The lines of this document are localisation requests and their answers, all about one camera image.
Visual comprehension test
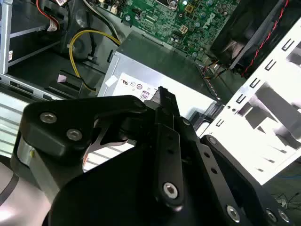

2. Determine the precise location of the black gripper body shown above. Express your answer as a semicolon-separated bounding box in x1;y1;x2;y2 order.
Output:
47;140;227;226

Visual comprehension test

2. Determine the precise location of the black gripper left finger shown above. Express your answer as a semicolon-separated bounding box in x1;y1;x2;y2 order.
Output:
10;86;185;210

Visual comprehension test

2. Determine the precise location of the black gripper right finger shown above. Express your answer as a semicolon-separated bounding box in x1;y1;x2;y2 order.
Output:
175;114;296;226

